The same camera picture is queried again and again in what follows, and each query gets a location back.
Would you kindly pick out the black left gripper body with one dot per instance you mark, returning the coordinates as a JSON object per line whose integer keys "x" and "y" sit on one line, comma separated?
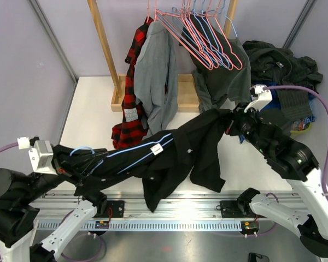
{"x": 60, "y": 168}

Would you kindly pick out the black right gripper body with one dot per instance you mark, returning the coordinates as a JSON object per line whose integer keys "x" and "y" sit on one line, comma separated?
{"x": 244, "y": 123}

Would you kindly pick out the blue wire hanger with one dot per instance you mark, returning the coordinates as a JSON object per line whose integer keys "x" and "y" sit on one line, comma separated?
{"x": 135, "y": 154}

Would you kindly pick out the black button shirt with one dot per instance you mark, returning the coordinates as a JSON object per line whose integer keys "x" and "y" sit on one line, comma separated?
{"x": 192, "y": 154}

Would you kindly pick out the grey shirt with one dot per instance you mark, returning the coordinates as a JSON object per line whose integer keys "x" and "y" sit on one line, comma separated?
{"x": 156, "y": 79}

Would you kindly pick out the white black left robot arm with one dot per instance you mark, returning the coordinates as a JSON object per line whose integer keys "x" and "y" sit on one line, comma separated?
{"x": 18, "y": 191}

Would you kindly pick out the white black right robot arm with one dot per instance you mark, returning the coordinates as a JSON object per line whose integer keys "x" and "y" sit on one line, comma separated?
{"x": 296, "y": 164}

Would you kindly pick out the blue checked shirt in basket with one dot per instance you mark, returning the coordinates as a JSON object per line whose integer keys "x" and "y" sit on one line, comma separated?
{"x": 295, "y": 105}

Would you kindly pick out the dark green t-shirt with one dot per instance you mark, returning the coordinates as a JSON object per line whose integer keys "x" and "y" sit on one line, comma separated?
{"x": 214, "y": 87}

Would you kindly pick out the dark striped shirt on pile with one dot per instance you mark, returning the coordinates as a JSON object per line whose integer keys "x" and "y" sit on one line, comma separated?
{"x": 280, "y": 66}

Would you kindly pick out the red black plaid shirt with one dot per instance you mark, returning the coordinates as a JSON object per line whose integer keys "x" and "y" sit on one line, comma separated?
{"x": 132, "y": 129}

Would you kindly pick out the green laundry basket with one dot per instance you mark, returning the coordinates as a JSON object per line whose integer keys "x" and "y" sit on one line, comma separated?
{"x": 299, "y": 128}

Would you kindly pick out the wooden clothes rack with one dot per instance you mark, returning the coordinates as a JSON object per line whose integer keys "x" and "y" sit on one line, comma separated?
{"x": 187, "y": 97}

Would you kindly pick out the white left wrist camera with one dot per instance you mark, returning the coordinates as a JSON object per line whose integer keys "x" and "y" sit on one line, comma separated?
{"x": 40, "y": 154}

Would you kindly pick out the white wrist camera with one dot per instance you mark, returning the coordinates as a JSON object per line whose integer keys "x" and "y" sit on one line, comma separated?
{"x": 261, "y": 96}
{"x": 40, "y": 154}

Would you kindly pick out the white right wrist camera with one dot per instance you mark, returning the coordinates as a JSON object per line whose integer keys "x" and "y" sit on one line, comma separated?
{"x": 261, "y": 96}

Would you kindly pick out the white slotted cable duct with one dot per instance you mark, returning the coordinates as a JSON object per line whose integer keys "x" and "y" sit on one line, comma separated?
{"x": 162, "y": 226}

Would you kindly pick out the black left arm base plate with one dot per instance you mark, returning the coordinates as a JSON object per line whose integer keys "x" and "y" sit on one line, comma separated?
{"x": 114, "y": 208}

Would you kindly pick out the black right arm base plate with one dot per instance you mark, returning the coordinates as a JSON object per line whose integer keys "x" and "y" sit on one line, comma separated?
{"x": 229, "y": 209}

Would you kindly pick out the aluminium rail frame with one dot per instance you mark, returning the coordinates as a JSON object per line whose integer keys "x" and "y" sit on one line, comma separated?
{"x": 180, "y": 206}

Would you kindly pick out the pink and blue wire hangers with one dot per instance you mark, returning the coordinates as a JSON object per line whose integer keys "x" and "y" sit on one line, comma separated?
{"x": 203, "y": 29}

